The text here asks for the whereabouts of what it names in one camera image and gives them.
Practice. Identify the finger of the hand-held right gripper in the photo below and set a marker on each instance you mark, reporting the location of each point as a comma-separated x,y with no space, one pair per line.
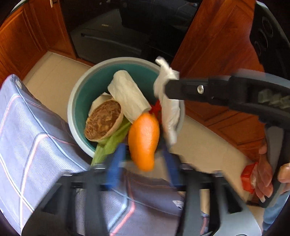
190,90

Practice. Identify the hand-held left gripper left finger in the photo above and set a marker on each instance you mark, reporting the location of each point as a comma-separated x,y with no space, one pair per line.
116,163

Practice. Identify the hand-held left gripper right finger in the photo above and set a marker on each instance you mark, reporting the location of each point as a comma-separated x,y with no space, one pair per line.
172,165

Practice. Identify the pale green corn husk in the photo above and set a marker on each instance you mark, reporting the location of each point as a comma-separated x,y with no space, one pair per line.
111,143

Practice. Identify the white paper napkin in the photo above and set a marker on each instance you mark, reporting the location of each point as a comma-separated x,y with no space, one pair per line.
170,115

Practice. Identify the orange mango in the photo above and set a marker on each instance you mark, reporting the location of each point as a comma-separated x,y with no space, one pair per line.
143,140

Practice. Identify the brown coconut shell bowl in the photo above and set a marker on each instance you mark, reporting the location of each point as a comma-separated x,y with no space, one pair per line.
104,120

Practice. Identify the white paper towel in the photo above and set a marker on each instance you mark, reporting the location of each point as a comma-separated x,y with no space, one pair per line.
128,95

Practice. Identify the grey bin with teal inside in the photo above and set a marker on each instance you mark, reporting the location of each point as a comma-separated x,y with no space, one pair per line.
90,90

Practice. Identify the person's right hand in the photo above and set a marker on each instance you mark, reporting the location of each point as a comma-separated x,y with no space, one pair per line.
264,174

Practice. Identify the wooden cabinet door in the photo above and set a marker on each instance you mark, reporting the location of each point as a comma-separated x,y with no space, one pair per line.
215,45

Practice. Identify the orange-red packet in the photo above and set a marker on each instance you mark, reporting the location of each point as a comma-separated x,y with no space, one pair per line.
248,177

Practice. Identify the blue-grey plaid tablecloth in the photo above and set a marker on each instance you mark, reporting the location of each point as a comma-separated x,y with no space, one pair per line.
34,147

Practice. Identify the person's blue clothing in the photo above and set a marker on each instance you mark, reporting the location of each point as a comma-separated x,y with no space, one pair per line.
273,213

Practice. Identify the wooden kitchen base cabinets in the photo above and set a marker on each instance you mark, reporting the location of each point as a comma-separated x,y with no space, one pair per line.
27,36

